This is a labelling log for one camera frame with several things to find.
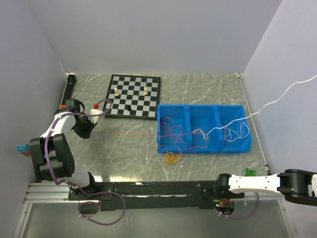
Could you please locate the blue brown toy block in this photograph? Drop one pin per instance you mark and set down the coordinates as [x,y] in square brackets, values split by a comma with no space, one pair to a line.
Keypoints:
[24,149]

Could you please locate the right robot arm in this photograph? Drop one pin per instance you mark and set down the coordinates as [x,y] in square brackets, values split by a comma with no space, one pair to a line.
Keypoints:
[297,186]

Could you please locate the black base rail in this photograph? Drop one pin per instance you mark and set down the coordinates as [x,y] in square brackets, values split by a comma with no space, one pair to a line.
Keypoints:
[156,194]

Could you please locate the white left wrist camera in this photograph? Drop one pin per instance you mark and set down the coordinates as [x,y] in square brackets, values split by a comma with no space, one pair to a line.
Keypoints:
[95,115]

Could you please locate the blue three-compartment bin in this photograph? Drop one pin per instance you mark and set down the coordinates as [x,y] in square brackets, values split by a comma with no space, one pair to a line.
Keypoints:
[203,129]

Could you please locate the black marker orange cap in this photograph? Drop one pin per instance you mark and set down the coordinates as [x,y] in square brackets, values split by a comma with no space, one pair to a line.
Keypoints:
[70,84]

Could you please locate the cream chess pawn left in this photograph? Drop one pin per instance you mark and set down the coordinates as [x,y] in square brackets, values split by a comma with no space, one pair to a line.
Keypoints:
[116,92]

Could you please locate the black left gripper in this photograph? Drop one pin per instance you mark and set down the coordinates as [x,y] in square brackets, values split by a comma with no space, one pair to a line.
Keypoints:
[86,134]

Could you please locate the aluminium frame rail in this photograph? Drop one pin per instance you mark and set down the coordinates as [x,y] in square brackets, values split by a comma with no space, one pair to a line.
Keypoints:
[46,193]

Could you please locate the green small object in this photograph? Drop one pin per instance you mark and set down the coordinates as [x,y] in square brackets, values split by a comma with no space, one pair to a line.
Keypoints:
[250,173]

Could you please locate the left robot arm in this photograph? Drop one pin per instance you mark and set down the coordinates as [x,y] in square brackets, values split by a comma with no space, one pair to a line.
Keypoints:
[50,153]

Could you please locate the black white chessboard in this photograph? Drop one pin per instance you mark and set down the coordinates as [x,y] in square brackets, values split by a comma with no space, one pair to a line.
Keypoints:
[131,92]

